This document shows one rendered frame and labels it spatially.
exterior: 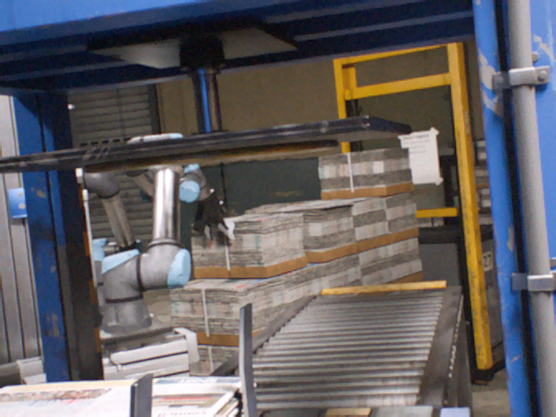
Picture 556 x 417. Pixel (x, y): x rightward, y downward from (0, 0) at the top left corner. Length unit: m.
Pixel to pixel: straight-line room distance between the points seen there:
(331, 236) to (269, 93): 6.83
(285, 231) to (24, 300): 1.16
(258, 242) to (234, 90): 7.31
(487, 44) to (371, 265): 3.14
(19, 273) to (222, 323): 0.88
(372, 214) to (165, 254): 1.61
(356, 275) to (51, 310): 2.33
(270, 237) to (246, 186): 7.16
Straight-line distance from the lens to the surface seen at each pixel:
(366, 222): 3.95
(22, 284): 2.75
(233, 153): 1.09
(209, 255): 3.49
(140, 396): 0.58
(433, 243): 4.81
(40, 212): 1.70
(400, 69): 10.18
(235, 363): 2.10
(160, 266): 2.59
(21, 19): 1.03
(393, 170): 4.21
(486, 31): 0.88
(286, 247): 3.44
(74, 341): 1.70
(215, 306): 3.28
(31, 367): 2.62
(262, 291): 3.29
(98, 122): 11.12
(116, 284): 2.62
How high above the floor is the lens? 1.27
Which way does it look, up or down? 3 degrees down
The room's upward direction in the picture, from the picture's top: 6 degrees counter-clockwise
